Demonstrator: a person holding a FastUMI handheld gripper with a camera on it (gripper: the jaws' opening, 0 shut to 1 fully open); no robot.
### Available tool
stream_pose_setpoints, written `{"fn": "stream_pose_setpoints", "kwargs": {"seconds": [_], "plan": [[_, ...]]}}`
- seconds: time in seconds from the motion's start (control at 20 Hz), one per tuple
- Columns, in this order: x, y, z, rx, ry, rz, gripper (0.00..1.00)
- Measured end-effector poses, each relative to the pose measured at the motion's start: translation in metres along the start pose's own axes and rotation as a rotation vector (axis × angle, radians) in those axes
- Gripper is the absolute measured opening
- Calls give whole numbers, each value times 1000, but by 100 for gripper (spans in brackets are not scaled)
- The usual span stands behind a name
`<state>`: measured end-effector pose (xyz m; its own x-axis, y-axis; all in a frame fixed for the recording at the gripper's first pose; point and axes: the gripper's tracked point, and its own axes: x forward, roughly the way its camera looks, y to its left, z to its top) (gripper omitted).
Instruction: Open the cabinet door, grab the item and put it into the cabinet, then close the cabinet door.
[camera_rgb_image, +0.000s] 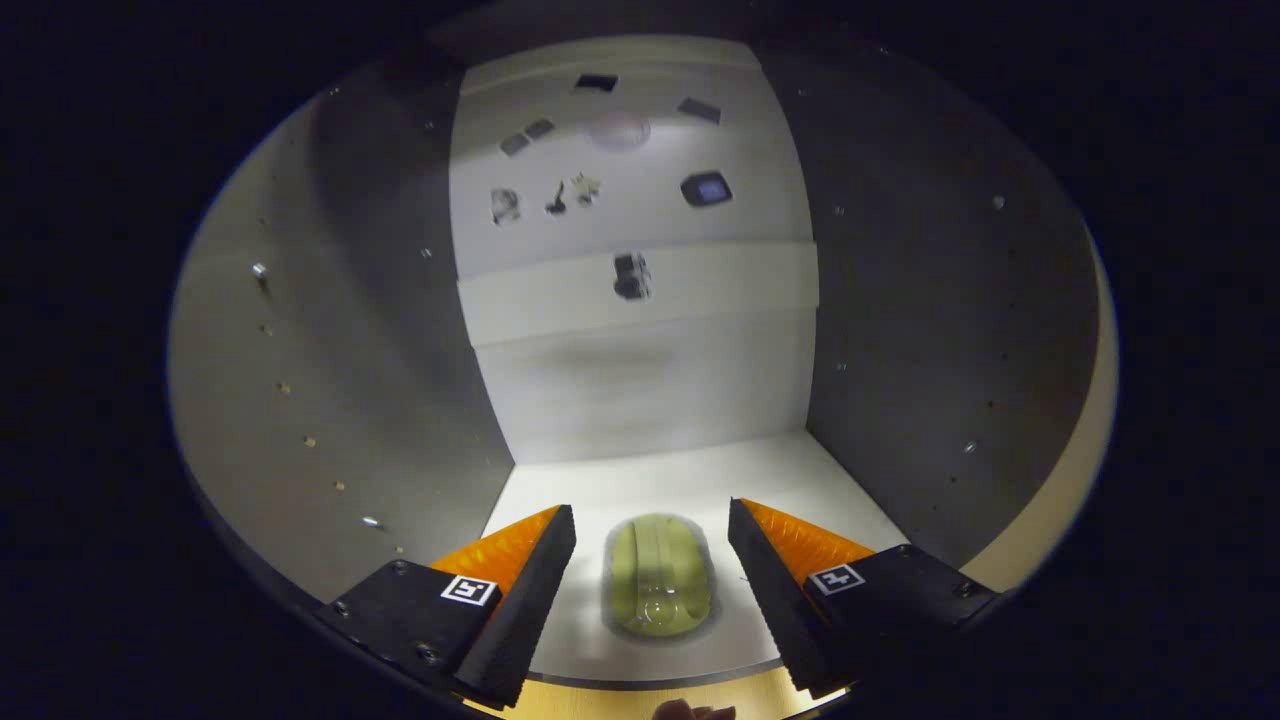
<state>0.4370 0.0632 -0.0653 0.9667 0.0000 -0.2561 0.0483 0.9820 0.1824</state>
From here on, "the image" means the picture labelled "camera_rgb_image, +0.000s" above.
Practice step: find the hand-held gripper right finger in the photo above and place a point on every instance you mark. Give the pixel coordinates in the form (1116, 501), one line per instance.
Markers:
(775, 595)

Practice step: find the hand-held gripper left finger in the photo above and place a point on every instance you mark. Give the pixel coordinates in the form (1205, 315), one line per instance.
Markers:
(520, 610)

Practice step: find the dark grey cabinet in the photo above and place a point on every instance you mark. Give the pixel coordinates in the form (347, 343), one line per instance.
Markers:
(300, 350)

